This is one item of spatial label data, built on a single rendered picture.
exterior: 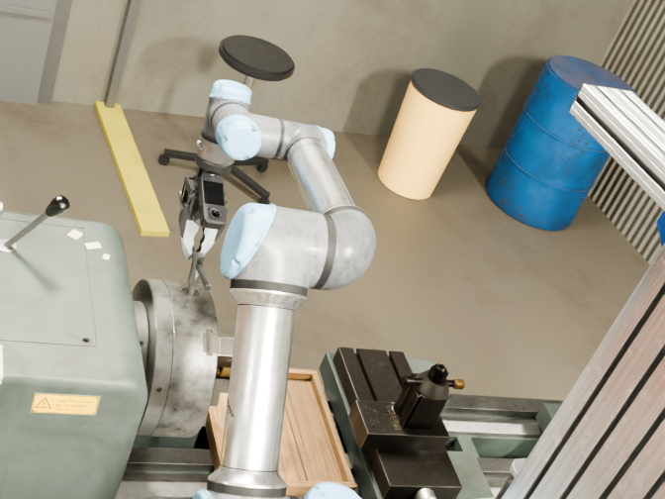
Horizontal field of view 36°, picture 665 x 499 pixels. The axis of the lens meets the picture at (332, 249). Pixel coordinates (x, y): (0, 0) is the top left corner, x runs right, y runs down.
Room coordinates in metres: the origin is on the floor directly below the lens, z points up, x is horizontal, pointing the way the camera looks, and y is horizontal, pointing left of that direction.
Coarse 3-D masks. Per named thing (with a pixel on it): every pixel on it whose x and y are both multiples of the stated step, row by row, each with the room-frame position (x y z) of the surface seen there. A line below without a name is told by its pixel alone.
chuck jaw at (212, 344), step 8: (208, 336) 1.54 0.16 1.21; (216, 336) 1.55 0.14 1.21; (208, 344) 1.53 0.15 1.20; (216, 344) 1.54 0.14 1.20; (224, 344) 1.56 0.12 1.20; (232, 344) 1.57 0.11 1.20; (208, 352) 1.52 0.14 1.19; (216, 352) 1.53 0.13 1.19; (224, 352) 1.55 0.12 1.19; (232, 352) 1.55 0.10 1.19; (224, 360) 1.57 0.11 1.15
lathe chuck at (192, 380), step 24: (168, 288) 1.60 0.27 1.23; (192, 312) 1.56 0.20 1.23; (216, 312) 1.59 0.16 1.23; (192, 336) 1.52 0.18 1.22; (192, 360) 1.49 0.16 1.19; (216, 360) 1.51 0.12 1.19; (192, 384) 1.47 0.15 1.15; (168, 408) 1.44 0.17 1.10; (192, 408) 1.46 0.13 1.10; (168, 432) 1.46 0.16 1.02; (192, 432) 1.48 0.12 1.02
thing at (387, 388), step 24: (336, 360) 1.97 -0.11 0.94; (360, 360) 1.98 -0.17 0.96; (384, 360) 2.01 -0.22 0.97; (360, 384) 1.89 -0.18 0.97; (384, 384) 1.92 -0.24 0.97; (384, 456) 1.69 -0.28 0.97; (408, 456) 1.72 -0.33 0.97; (432, 456) 1.75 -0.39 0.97; (384, 480) 1.63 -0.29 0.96; (408, 480) 1.65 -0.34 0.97; (432, 480) 1.68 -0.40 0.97; (456, 480) 1.71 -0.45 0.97
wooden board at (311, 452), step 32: (288, 384) 1.89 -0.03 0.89; (320, 384) 1.91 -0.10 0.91; (224, 416) 1.70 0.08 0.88; (288, 416) 1.78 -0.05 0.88; (320, 416) 1.83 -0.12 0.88; (288, 448) 1.69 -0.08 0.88; (320, 448) 1.73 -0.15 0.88; (288, 480) 1.59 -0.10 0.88; (320, 480) 1.63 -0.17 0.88; (352, 480) 1.65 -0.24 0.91
